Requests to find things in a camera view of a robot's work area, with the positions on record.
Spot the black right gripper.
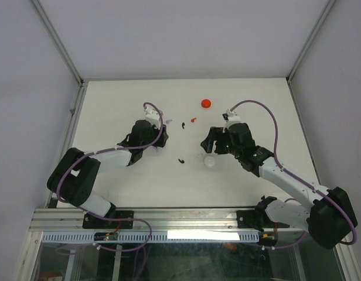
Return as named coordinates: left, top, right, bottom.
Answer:
left=200, top=126, right=242, bottom=158

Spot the white earbud charging case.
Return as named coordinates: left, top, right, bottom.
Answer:
left=203, top=155, right=216, bottom=168

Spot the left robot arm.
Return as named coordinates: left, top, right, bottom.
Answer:
left=46, top=120, right=168, bottom=228

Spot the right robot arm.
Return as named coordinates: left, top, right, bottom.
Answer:
left=200, top=123, right=357, bottom=249

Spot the orange earbud charging case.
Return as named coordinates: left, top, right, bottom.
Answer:
left=201, top=99, right=212, bottom=108

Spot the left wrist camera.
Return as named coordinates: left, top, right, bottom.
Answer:
left=144, top=105, right=163, bottom=130

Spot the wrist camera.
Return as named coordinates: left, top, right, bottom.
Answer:
left=144, top=105, right=163, bottom=130
left=222, top=109, right=241, bottom=130

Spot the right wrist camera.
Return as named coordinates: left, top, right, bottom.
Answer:
left=222, top=109, right=241, bottom=130

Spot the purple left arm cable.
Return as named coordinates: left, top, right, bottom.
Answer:
left=56, top=101, right=165, bottom=219

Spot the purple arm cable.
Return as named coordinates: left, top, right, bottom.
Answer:
left=56, top=101, right=165, bottom=219
left=230, top=100, right=359, bottom=245

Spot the white slotted cable duct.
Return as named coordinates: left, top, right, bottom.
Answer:
left=42, top=230, right=259, bottom=244

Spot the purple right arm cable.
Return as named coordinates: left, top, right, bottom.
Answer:
left=230, top=100, right=359, bottom=245

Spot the aluminium mounting rail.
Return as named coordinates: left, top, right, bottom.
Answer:
left=30, top=208, right=316, bottom=232

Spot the aluminium enclosure frame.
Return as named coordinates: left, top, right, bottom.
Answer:
left=13, top=1, right=361, bottom=270

